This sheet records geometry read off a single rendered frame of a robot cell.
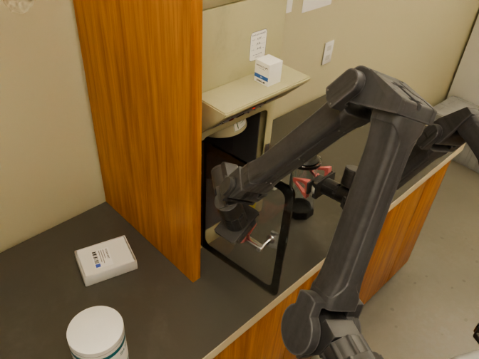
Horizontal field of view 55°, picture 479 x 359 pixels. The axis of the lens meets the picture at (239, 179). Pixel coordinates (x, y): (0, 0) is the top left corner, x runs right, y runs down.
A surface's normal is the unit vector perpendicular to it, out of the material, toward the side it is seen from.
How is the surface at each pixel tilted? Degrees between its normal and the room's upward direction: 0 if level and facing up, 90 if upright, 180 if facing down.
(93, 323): 0
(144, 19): 90
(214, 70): 90
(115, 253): 0
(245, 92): 0
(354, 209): 66
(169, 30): 90
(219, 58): 90
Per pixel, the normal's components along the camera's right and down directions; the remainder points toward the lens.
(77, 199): 0.69, 0.48
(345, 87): -0.86, -0.16
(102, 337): 0.06, -0.78
